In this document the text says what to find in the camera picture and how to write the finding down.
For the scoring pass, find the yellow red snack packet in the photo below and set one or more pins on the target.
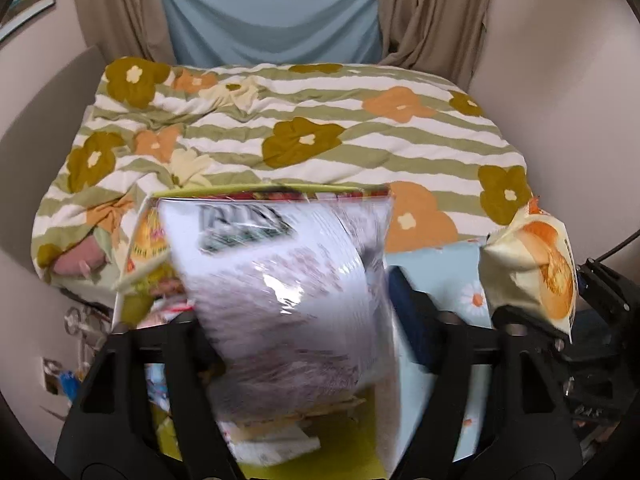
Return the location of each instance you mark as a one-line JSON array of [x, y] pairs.
[[145, 245]]

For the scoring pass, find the white clear snack packet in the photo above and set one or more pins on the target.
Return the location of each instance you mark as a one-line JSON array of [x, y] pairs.
[[290, 300]]

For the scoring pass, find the framed wall picture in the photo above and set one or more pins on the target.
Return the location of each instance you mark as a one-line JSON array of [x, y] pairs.
[[25, 0]]

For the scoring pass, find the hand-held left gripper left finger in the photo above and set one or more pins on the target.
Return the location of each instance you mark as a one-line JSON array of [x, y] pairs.
[[185, 345]]

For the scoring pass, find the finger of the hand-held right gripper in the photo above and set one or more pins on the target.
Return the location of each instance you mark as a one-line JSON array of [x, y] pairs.
[[530, 325], [605, 285]]

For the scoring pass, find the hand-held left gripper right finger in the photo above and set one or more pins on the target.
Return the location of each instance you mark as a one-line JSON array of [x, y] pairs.
[[405, 305]]

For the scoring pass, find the blue plastic wrapper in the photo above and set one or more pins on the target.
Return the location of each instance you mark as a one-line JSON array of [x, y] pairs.
[[70, 385]]

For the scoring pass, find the small pink snack packet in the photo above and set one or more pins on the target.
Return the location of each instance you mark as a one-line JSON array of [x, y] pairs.
[[165, 310]]

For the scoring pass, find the green cardboard box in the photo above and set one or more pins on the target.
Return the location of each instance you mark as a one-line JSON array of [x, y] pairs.
[[345, 440]]

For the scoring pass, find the beige curtain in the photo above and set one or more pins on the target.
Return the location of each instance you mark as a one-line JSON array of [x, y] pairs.
[[120, 5], [440, 10]]

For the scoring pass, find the pink pillow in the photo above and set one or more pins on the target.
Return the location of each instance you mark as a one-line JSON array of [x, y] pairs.
[[75, 262]]

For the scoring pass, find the cream orange snack packet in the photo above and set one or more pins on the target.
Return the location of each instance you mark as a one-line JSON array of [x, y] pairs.
[[530, 270]]

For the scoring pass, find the grey headboard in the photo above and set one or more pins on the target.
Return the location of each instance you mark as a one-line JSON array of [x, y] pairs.
[[40, 135]]

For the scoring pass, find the light blue cloth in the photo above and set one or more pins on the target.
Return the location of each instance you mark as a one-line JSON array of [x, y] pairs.
[[270, 15]]

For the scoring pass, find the floral striped blanket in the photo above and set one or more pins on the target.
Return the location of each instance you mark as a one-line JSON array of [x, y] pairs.
[[300, 95]]

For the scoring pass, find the wall outlet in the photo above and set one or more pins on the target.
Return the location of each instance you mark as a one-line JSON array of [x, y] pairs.
[[52, 375]]

